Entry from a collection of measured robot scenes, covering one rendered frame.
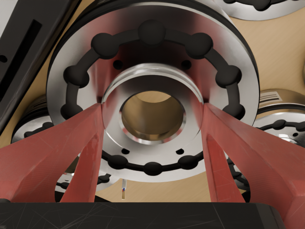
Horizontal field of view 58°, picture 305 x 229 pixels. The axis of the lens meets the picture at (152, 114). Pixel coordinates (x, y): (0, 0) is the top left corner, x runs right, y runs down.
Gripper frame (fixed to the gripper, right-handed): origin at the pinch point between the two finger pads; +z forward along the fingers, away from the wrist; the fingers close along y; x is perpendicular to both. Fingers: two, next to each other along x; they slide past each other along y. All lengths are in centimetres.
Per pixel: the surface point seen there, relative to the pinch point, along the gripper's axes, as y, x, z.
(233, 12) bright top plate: -4.9, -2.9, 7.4
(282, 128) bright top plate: -10.6, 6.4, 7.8
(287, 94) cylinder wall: -11.3, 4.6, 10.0
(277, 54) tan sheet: -10.0, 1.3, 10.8
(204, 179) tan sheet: -6.0, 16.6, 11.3
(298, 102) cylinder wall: -11.9, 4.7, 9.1
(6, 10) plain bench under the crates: 17.1, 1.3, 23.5
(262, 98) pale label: -9.2, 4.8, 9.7
